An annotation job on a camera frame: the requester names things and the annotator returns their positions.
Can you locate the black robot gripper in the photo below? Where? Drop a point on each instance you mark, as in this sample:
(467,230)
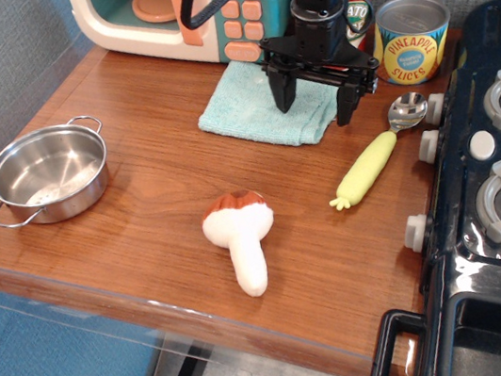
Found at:
(318,51)

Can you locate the light blue cloth napkin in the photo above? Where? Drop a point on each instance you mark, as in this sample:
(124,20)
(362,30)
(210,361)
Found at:
(242,107)

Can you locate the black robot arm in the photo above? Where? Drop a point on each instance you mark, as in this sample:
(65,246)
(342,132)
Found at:
(318,50)

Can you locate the teal toy microwave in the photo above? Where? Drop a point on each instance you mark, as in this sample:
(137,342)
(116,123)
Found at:
(199,30)

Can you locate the tomato sauce can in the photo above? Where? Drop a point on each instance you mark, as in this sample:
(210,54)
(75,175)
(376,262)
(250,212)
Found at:
(359,16)

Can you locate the pineapple slices can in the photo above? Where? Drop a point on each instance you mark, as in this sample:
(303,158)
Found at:
(409,42)

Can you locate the plush mushroom toy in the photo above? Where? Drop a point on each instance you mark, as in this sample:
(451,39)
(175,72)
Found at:
(238,221)

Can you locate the black toy stove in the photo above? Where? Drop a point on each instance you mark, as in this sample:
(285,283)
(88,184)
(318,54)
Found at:
(458,332)

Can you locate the small stainless steel pot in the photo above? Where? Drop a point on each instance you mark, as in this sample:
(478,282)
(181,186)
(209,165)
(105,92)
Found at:
(53,174)

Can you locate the spoon with yellow-green handle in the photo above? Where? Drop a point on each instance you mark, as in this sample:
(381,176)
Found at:
(407,111)

